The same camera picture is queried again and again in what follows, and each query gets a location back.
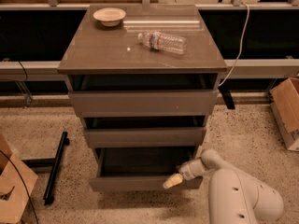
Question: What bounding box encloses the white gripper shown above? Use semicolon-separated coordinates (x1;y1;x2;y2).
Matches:
163;160;206;189

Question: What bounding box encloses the grey bottom drawer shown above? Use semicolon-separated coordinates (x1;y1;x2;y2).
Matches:
89;146;197;192

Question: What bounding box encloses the grey drawer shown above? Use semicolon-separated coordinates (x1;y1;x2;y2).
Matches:
89;146;197;192
69;91;218;118
83;127;206;147

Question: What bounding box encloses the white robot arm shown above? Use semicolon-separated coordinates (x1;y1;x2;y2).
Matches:
163;149;284;224

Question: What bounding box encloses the grey middle drawer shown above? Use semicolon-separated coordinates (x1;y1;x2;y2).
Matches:
83;127;206;147

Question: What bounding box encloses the grey drawer cabinet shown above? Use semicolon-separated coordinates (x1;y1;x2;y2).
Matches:
57;4;228;161

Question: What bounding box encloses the grey top drawer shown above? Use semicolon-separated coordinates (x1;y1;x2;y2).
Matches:
69;91;218;118

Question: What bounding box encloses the black metal stand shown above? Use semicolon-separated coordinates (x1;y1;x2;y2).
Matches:
24;132;70;205

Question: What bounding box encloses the cardboard box right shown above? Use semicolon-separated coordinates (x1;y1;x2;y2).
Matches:
270;77;299;151

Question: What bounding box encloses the clear plastic water bottle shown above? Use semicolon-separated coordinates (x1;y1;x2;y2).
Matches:
137;31;187;55

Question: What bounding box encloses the white paper bowl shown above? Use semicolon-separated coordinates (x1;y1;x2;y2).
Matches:
93;7;126;27

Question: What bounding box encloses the black table leg bracket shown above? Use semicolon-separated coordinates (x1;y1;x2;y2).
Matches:
219;85;235;110

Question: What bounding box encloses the metal bracket left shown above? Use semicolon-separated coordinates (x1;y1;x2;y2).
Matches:
7;62;33;108

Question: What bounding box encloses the black cable left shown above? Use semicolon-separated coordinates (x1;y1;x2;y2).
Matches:
0;149;40;224

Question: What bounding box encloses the white cable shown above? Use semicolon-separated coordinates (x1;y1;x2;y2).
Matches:
217;2;251;88

